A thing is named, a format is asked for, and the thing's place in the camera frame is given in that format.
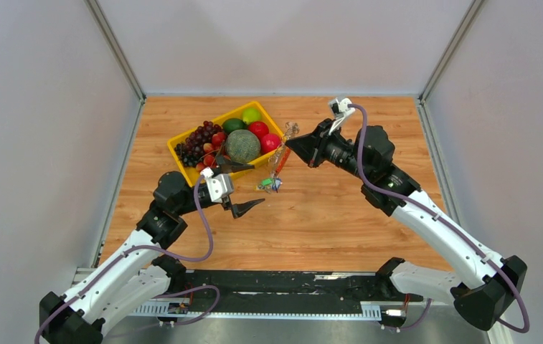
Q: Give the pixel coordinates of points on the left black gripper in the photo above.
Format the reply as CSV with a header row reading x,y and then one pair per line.
x,y
238,209

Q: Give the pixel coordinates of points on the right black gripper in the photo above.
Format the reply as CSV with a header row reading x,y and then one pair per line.
x,y
310,147

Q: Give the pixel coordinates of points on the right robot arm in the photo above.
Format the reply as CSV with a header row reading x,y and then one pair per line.
x,y
484,287

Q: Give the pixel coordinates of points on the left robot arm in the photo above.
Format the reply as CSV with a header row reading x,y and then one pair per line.
x,y
140,269

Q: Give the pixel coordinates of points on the keys with coloured tags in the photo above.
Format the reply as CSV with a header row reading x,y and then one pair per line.
x,y
270,184

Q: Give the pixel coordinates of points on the pink red ball fruit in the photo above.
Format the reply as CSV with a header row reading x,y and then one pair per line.
x,y
269,143

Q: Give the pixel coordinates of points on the red cherry cluster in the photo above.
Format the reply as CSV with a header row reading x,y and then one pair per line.
x,y
211,151

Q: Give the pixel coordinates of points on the green netted melon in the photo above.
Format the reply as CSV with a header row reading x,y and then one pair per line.
x,y
242,146

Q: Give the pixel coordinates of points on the red apple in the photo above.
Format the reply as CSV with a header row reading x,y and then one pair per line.
x,y
259,129

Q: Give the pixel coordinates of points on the dark purple grape bunch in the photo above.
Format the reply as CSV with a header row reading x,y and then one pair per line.
x,y
191,151

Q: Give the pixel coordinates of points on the dark green avocado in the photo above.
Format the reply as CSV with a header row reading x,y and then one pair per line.
x,y
233,124

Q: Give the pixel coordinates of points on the light green lime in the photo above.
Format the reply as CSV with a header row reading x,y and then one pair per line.
x,y
251,115

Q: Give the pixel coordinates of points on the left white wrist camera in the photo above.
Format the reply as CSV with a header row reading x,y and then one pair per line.
x,y
219,186

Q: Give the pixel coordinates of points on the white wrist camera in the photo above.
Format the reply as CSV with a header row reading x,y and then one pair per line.
x,y
342,110
219,186

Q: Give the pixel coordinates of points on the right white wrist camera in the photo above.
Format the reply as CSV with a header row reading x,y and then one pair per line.
x,y
342,110

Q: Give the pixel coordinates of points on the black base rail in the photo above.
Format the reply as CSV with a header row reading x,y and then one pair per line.
x,y
195,294

